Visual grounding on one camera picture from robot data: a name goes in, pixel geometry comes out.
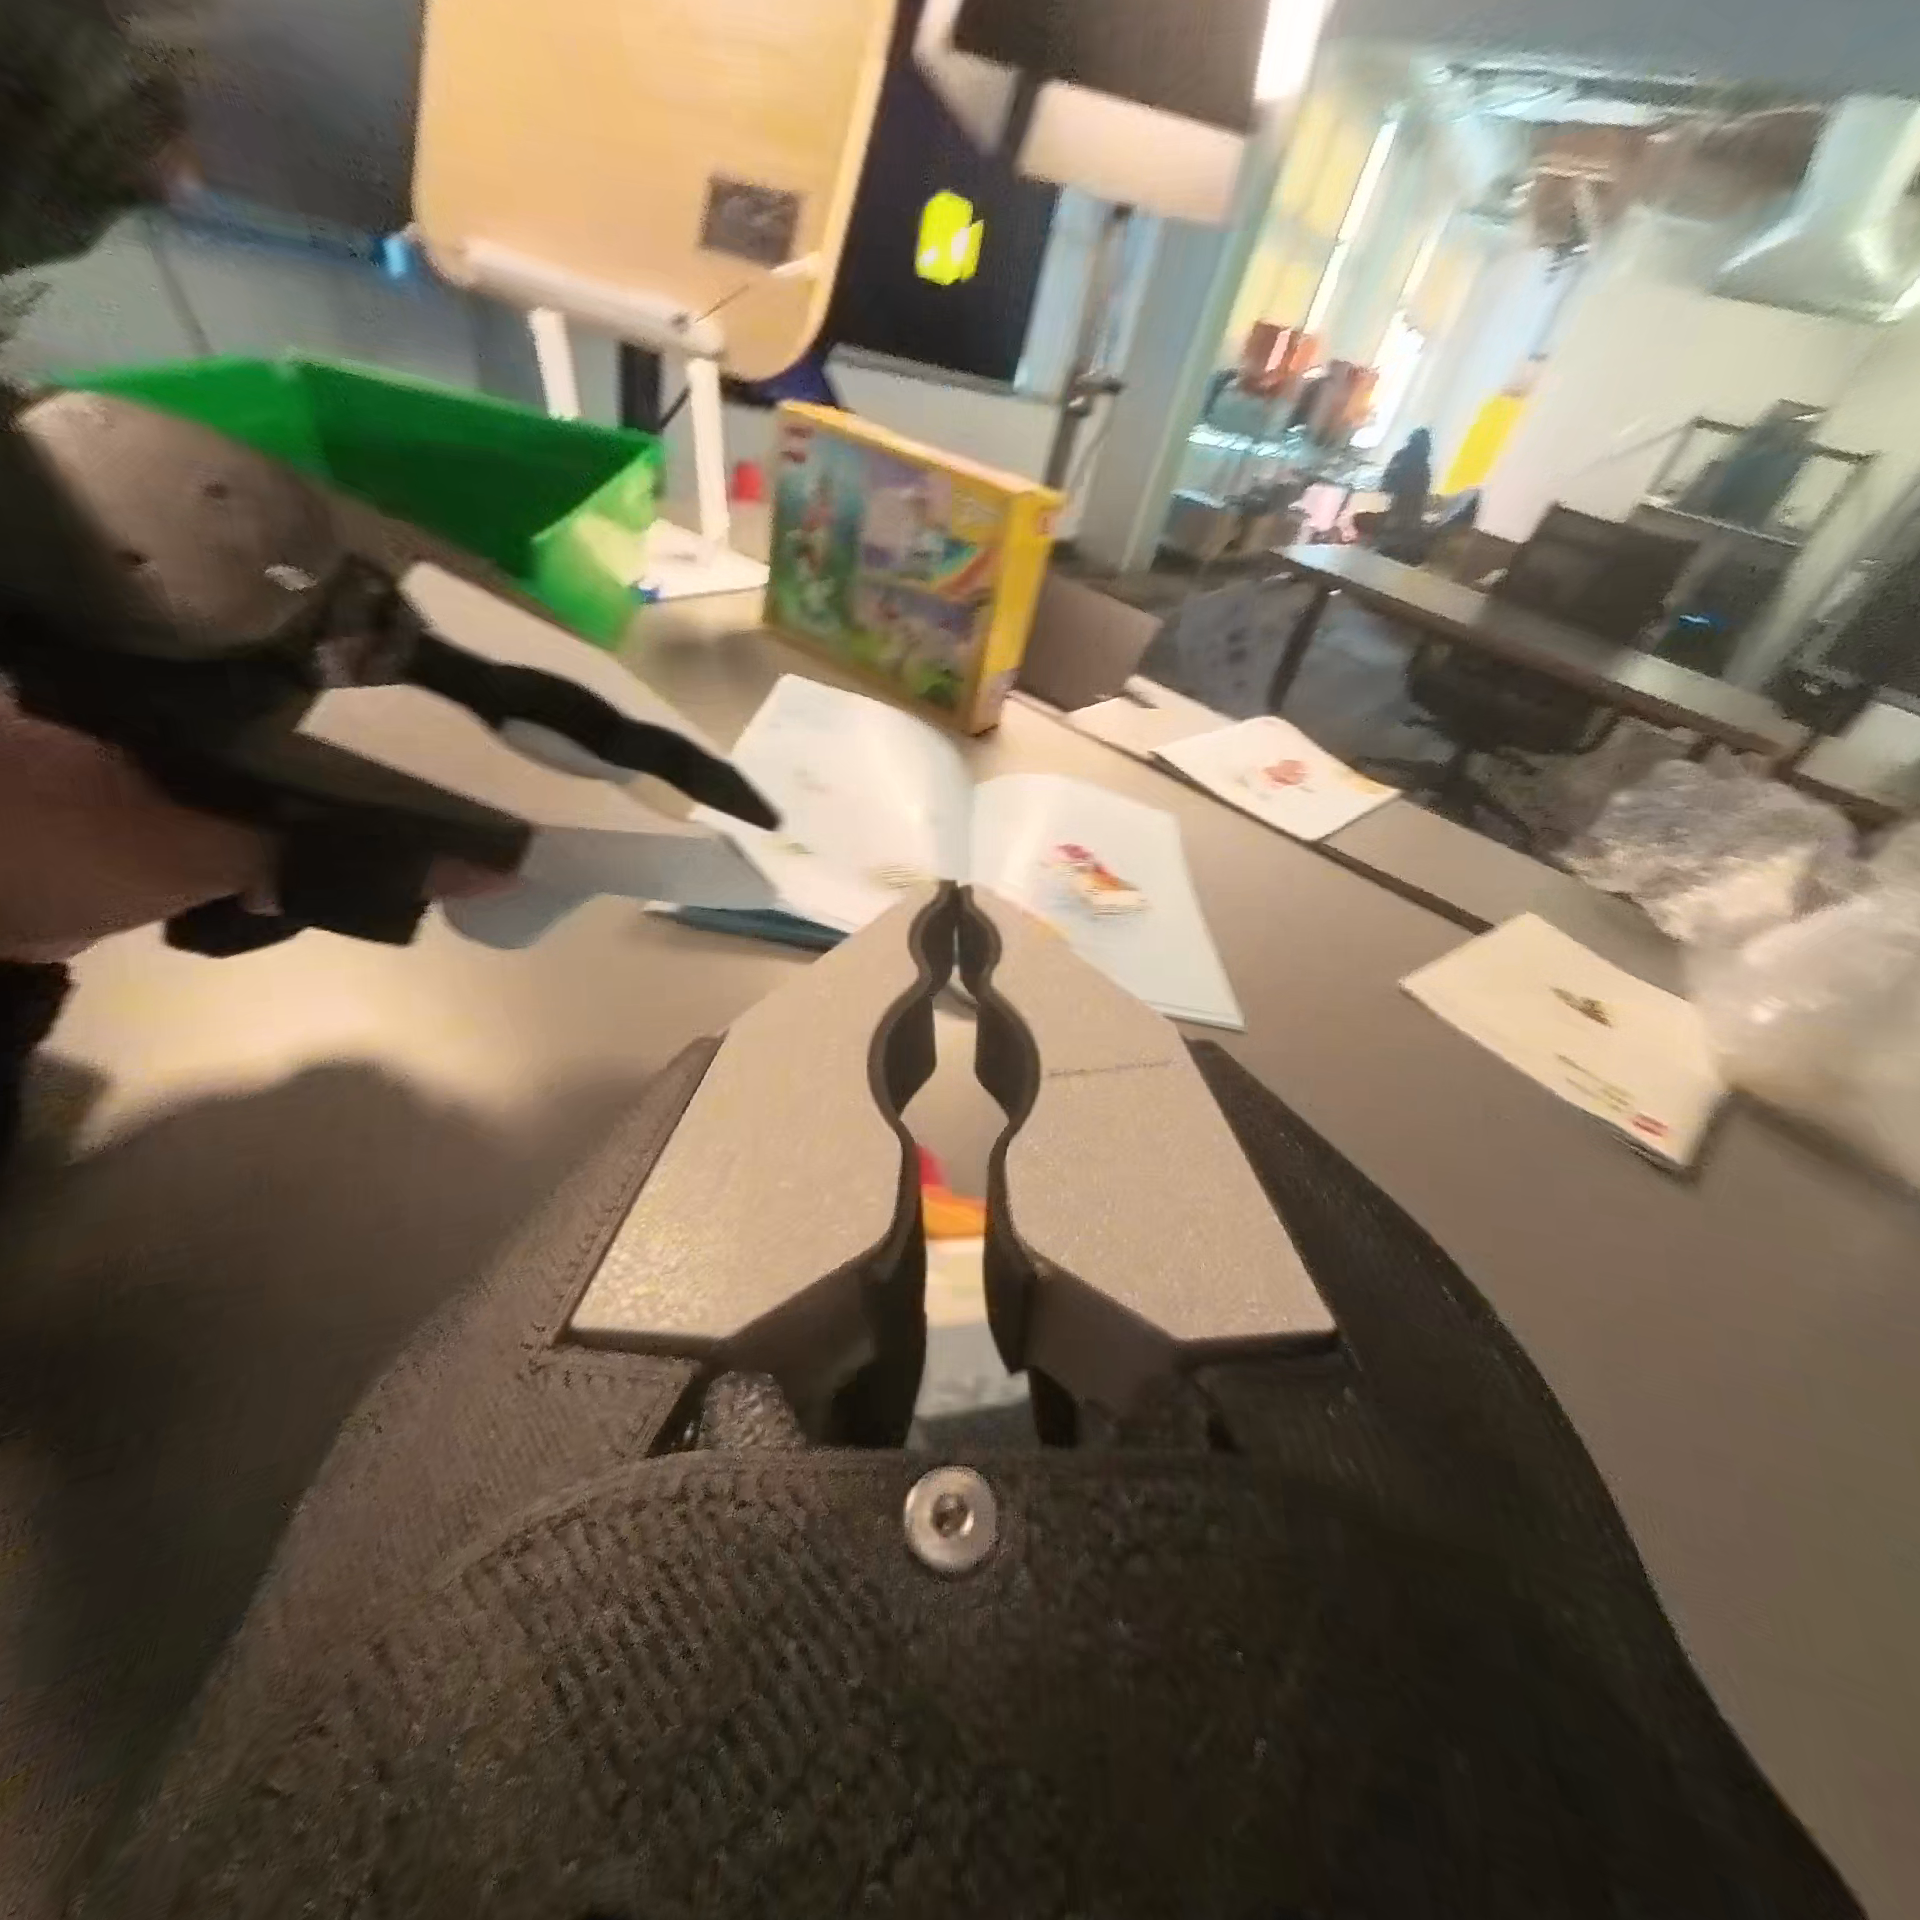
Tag silver ventilation duct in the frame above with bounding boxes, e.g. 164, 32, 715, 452
1716, 88, 1920, 325

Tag rainbow lego build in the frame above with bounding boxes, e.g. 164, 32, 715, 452
1047, 844, 1155, 921

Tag white booklet red picture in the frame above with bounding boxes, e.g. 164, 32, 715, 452
1153, 712, 1406, 845

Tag black office chair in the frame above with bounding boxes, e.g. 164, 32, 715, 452
1407, 641, 1610, 845

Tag open light blue instruction booklet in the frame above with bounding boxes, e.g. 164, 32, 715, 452
645, 671, 1249, 1033

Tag clear plastic bags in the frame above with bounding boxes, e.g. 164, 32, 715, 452
1557, 747, 1920, 1119

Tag dark panel yellow logo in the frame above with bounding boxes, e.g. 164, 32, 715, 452
829, 59, 1058, 395

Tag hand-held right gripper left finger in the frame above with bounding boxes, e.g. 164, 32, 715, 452
567, 883, 962, 1452

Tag yellow lego set box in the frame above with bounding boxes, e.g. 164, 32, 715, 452
759, 400, 1070, 735

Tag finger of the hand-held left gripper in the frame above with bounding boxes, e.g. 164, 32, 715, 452
393, 569, 785, 835
300, 712, 781, 951

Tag light wooden folded table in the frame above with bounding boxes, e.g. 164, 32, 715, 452
409, 0, 905, 595

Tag black studio light stand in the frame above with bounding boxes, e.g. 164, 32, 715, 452
913, 0, 1340, 577

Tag green plastic bin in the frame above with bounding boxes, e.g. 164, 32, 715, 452
41, 350, 666, 648

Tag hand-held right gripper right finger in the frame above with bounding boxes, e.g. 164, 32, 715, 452
958, 883, 1340, 1453

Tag grey cardboard box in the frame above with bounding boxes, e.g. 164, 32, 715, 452
1017, 573, 1167, 720

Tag long dark table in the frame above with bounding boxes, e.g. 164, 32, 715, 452
1270, 537, 1823, 758

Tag lego unicorn head build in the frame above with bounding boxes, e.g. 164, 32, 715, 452
918, 1143, 993, 1248

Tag person's left hand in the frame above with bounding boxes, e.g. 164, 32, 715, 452
0, 710, 284, 964

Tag white instruction booklet red logo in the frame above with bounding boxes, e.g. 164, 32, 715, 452
1399, 911, 1731, 1174

